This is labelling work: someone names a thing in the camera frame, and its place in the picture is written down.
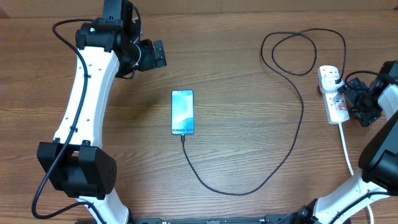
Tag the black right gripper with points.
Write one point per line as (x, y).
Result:
(351, 91)

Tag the white charger plug adapter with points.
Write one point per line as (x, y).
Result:
(329, 85)

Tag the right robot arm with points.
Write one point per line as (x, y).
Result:
(376, 177)

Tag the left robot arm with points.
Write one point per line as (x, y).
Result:
(107, 47)

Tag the white power strip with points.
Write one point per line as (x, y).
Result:
(334, 103)

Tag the teal Galaxy smartphone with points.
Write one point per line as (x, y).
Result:
(182, 112)

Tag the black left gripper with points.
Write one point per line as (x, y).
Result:
(150, 60)

